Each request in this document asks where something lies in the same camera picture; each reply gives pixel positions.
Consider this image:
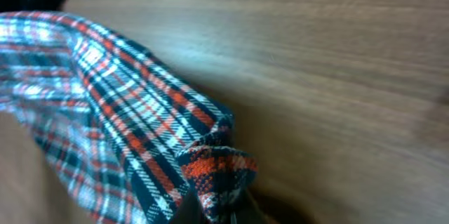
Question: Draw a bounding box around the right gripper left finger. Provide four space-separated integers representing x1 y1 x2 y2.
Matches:
168 190 207 224

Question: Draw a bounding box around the red blue plaid garment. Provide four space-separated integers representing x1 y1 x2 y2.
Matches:
1 11 257 223

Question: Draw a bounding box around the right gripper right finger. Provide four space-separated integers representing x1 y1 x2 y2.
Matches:
229 190 277 224

